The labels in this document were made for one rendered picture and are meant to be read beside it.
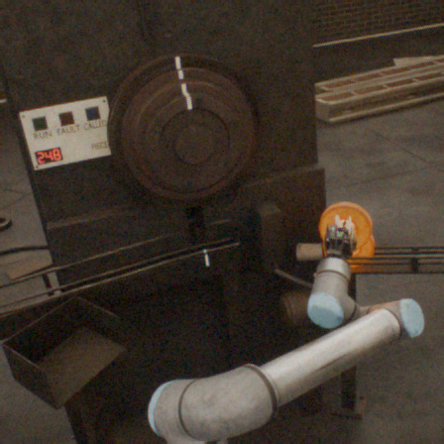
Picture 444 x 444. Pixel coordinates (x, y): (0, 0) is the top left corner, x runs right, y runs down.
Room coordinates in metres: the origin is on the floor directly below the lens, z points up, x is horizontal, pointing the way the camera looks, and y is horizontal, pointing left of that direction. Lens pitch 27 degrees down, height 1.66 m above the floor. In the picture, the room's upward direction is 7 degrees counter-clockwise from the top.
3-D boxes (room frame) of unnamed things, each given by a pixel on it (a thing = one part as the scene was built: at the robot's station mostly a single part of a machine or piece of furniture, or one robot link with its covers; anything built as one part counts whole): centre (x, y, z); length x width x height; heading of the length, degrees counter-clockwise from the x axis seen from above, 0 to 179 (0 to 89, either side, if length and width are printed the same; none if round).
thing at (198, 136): (1.58, 0.06, 1.11); 0.28 x 0.06 x 0.28; 102
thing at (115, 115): (1.67, 0.08, 1.11); 0.47 x 0.06 x 0.47; 102
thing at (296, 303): (1.61, -0.27, 0.27); 0.22 x 0.13 x 0.53; 102
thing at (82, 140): (1.71, 0.43, 1.15); 0.26 x 0.02 x 0.18; 102
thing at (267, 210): (1.74, -0.15, 0.68); 0.11 x 0.08 x 0.24; 12
